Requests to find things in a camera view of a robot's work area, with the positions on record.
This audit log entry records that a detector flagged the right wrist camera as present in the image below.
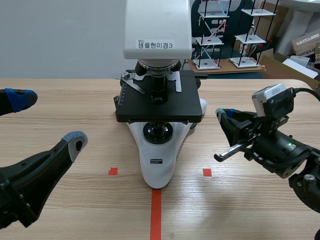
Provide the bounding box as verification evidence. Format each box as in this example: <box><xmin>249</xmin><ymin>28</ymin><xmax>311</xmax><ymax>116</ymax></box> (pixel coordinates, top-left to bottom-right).
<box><xmin>251</xmin><ymin>83</ymin><xmax>296</xmax><ymax>121</ymax></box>

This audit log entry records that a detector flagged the white and black microscope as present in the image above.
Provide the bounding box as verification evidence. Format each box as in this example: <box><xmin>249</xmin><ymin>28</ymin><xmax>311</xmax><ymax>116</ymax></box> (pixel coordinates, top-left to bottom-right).
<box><xmin>113</xmin><ymin>0</ymin><xmax>208</xmax><ymax>190</ymax></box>

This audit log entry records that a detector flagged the white tiered rod tower model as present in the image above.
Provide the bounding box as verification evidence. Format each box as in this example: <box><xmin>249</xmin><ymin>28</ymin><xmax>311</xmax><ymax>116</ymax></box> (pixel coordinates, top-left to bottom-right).
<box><xmin>228</xmin><ymin>0</ymin><xmax>278</xmax><ymax>69</ymax></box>
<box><xmin>195</xmin><ymin>0</ymin><xmax>230</xmax><ymax>71</ymax></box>

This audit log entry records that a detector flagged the brown cardboard base board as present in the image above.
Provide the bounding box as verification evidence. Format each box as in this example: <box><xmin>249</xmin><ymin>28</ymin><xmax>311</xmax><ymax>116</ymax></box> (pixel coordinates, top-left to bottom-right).
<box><xmin>187</xmin><ymin>57</ymin><xmax>267</xmax><ymax>75</ymax></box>

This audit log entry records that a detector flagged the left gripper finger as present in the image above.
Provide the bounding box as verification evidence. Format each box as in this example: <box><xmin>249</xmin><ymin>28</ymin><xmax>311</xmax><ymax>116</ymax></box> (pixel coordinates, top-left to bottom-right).
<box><xmin>0</xmin><ymin>130</ymin><xmax>89</xmax><ymax>221</ymax></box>
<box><xmin>0</xmin><ymin>88</ymin><xmax>39</xmax><ymax>118</ymax></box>

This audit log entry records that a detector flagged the brown printed cardboard box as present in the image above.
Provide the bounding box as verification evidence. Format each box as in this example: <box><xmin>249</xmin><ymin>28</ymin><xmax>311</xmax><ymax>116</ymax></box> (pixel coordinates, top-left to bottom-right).
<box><xmin>291</xmin><ymin>29</ymin><xmax>320</xmax><ymax>62</ymax></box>

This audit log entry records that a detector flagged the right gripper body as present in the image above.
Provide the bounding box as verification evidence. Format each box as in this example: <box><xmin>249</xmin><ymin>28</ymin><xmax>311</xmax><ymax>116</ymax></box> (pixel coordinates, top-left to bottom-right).
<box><xmin>213</xmin><ymin>116</ymin><xmax>311</xmax><ymax>180</ymax></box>

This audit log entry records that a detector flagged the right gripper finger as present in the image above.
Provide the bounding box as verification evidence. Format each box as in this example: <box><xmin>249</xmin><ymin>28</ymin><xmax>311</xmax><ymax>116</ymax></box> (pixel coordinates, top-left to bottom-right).
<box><xmin>215</xmin><ymin>107</ymin><xmax>258</xmax><ymax>149</ymax></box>

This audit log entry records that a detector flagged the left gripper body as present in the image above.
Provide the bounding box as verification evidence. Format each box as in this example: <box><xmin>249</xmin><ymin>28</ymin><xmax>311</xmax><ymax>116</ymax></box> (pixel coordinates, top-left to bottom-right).
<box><xmin>0</xmin><ymin>174</ymin><xmax>38</xmax><ymax>230</ymax></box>

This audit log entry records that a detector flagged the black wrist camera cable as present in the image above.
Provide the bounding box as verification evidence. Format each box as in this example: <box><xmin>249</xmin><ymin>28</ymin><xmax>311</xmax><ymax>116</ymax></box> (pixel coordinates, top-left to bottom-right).
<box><xmin>291</xmin><ymin>87</ymin><xmax>320</xmax><ymax>101</ymax></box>

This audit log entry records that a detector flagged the open brown cardboard box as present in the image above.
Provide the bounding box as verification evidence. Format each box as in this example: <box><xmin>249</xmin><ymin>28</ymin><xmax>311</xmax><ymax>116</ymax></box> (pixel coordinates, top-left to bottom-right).
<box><xmin>259</xmin><ymin>51</ymin><xmax>320</xmax><ymax>90</ymax></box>

